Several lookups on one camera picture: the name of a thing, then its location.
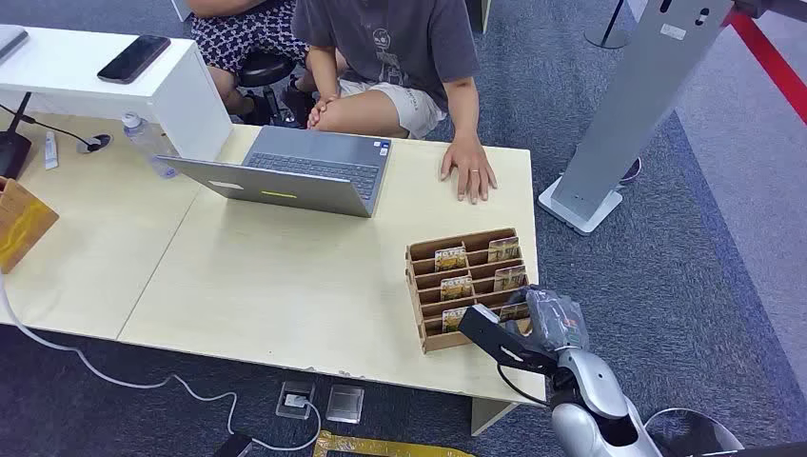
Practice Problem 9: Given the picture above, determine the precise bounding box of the floor socket with plug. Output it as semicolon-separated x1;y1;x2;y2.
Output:
275;380;317;422

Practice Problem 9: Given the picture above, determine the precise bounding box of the black power adapter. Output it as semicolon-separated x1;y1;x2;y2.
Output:
210;433;255;457

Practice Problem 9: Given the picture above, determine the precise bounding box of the pale wooden desk leg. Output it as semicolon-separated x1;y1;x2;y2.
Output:
471;397;520;437

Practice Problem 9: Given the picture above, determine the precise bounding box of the seated person on stool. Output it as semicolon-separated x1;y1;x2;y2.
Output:
186;0;317;120

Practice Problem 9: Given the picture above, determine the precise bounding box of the white desk riser shelf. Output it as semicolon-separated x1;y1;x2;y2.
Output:
0;25;233;162

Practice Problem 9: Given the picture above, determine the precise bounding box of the person's hand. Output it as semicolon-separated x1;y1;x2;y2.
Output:
440;135;499;205
306;94;342;130

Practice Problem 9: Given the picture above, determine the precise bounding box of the white power cable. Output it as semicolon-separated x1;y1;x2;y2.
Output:
0;277;323;453

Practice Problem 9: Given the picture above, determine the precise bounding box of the dark round disc with rim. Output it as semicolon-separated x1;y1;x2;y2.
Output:
642;407;746;457

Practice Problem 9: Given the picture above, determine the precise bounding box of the grey open laptop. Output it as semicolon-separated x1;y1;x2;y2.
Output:
155;125;393;220

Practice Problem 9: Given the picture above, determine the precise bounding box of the clear plastic water bottle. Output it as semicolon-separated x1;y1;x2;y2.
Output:
121;111;180;180

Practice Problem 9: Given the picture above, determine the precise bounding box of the stanchion post with base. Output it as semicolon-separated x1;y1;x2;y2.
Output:
584;0;632;50

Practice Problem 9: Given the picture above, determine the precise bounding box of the grey flat device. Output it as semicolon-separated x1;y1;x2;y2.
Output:
0;25;30;63

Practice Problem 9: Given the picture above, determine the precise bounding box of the yellow floor tape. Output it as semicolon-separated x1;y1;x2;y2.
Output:
313;430;475;457

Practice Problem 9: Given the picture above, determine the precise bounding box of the black monitor stand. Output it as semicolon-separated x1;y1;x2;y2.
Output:
0;92;33;181

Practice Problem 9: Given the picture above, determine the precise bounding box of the black smartphone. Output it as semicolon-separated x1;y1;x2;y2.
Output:
96;34;172;85

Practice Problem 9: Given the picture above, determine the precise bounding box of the round desk cable grommet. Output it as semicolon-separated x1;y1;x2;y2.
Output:
76;132;113;155

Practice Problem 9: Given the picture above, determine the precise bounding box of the black round stool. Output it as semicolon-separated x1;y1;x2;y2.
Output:
236;50;299;128

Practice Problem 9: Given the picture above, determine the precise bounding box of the wooden card holder rack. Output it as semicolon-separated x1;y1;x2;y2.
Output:
404;228;535;354

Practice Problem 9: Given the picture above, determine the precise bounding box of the red barrier belt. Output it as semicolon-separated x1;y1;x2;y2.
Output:
724;10;807;125

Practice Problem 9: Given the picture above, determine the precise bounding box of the person's right hand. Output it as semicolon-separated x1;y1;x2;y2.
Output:
306;94;342;130

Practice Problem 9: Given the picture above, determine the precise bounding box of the thin black cable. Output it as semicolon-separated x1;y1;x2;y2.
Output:
0;104;102;151

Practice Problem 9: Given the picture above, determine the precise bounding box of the brown wooden box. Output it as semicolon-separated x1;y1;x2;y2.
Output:
0;177;60;274

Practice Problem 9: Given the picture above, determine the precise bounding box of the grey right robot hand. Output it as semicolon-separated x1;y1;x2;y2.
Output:
503;286;591;352

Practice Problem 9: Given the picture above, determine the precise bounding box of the grey kiosk stand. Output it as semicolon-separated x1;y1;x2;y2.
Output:
537;0;737;236

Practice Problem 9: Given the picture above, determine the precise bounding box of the metal floor socket lid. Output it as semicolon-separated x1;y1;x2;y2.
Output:
325;385;365;425

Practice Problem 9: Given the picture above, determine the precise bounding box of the person's left hand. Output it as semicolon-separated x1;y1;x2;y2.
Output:
440;135;499;205

